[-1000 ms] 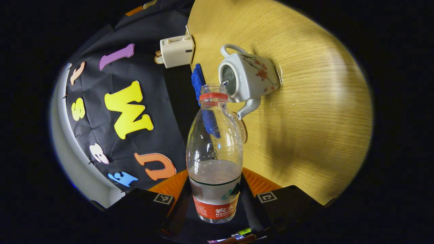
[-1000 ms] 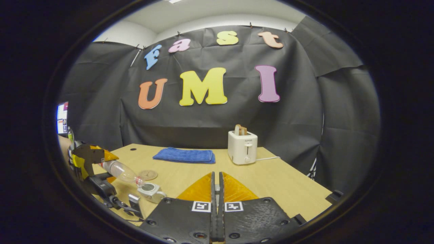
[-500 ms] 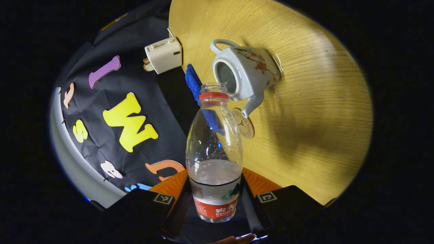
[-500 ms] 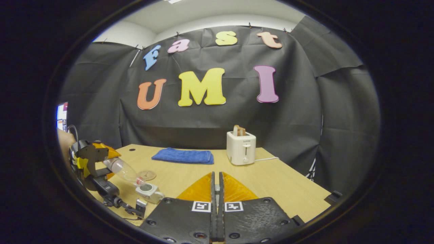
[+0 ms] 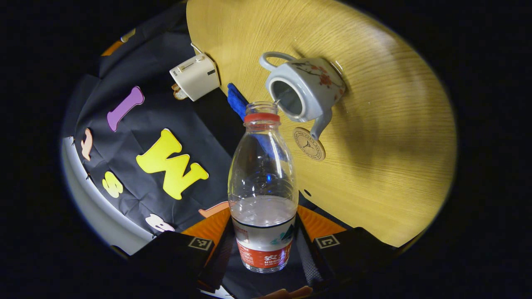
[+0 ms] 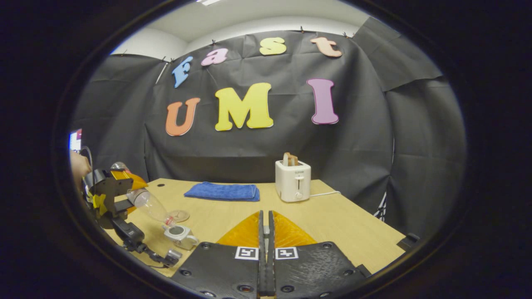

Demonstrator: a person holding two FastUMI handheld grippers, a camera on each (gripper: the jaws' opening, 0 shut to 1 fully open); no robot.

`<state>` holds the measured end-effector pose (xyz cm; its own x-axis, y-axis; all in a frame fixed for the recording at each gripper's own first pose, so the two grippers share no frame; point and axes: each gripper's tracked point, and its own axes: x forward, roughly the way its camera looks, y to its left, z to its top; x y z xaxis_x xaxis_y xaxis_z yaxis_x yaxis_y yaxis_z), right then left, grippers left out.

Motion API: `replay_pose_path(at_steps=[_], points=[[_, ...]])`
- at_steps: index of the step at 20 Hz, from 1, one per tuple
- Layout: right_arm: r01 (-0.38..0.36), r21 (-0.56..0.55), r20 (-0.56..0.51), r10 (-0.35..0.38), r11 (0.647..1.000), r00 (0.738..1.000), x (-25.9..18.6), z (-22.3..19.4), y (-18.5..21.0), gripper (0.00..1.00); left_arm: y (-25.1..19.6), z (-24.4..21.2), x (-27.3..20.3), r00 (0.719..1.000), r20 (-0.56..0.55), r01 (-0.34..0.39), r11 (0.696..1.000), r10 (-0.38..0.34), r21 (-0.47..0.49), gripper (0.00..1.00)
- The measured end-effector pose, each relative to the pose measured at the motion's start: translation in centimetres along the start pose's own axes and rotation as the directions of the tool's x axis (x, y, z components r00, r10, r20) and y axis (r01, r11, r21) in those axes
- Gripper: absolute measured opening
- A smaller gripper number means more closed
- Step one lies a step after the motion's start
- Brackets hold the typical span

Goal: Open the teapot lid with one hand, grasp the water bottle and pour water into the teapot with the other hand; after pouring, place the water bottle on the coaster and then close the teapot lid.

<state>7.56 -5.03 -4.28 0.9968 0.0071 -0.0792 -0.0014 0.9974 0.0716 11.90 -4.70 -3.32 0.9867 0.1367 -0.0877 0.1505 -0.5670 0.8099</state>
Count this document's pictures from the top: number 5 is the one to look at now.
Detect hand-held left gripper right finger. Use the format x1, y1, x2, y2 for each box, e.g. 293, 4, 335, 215
296, 205, 399, 291

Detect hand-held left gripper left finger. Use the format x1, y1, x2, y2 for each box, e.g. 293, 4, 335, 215
125, 206, 236, 297

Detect clear plastic water bottle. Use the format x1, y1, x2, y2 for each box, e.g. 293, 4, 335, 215
227, 101, 299, 274

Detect round wooden coaster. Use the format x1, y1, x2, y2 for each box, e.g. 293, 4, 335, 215
292, 127, 326, 161

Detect grey floral teacup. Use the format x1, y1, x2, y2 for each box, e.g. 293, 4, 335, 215
259, 51, 346, 141

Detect black backdrop cloth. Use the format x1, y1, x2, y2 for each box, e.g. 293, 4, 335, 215
62, 2, 258, 256

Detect blue towel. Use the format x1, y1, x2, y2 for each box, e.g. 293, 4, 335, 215
227, 83, 250, 122

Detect white toaster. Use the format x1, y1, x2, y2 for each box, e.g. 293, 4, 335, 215
169, 53, 221, 102

